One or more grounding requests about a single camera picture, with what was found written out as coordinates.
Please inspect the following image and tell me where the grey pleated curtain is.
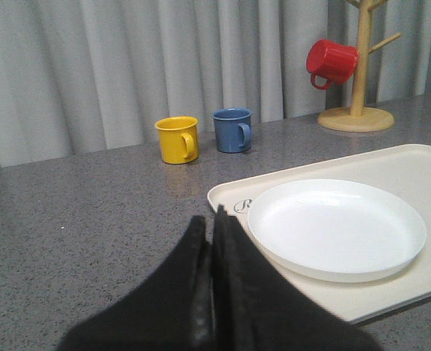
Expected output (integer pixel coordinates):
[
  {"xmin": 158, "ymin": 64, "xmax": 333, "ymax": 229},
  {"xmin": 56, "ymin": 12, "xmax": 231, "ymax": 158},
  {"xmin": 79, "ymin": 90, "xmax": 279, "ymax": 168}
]
[{"xmin": 0, "ymin": 0, "xmax": 431, "ymax": 171}]

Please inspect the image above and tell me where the red enamel mug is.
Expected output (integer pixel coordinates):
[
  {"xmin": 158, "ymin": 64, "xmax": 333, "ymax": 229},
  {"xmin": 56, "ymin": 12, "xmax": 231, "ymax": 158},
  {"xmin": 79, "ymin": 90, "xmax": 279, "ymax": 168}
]
[{"xmin": 306, "ymin": 39, "xmax": 359, "ymax": 90}]

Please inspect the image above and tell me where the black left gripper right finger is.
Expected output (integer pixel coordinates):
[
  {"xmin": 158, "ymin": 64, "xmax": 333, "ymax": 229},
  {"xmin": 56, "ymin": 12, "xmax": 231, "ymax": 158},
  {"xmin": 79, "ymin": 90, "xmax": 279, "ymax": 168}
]
[{"xmin": 213, "ymin": 206, "xmax": 382, "ymax": 350}]

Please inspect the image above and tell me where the white round plate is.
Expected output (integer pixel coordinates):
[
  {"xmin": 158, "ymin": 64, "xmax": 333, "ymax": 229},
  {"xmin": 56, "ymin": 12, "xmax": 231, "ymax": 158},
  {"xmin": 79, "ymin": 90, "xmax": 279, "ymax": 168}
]
[{"xmin": 247, "ymin": 179, "xmax": 427, "ymax": 283}]

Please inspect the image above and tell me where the blue enamel mug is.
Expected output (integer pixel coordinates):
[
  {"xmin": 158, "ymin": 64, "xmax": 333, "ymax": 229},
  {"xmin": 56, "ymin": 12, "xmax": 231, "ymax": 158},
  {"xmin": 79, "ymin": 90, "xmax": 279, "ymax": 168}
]
[{"xmin": 213, "ymin": 107, "xmax": 253, "ymax": 154}]

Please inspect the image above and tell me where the wooden mug tree stand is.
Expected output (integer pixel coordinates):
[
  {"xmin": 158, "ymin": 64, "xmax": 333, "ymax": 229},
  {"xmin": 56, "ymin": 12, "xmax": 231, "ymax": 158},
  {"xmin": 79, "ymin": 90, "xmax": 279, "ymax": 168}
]
[{"xmin": 317, "ymin": 0, "xmax": 401, "ymax": 132}]

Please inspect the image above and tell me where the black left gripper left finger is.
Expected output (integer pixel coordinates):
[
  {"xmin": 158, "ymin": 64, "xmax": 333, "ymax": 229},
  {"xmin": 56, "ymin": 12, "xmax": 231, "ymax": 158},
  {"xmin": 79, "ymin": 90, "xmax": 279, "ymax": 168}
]
[{"xmin": 58, "ymin": 216, "xmax": 213, "ymax": 350}]

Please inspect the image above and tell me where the yellow enamel mug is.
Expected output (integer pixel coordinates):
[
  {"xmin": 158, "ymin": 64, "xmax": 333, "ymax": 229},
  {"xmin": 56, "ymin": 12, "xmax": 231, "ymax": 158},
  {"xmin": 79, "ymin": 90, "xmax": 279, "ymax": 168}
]
[{"xmin": 155, "ymin": 116, "xmax": 199, "ymax": 165}]

